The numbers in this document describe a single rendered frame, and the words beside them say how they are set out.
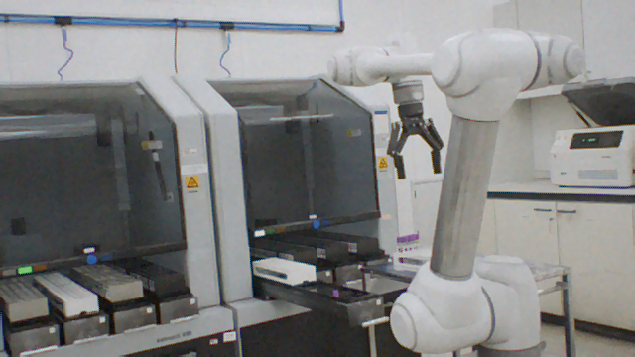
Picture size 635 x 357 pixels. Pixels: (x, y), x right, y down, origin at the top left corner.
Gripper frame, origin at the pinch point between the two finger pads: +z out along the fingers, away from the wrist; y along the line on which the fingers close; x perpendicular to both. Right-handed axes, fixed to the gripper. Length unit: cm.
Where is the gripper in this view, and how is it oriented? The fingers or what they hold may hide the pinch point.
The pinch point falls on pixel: (419, 173)
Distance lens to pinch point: 193.3
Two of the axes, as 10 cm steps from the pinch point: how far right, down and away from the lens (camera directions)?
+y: 8.5, -1.3, 5.2
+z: 1.5, 9.9, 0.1
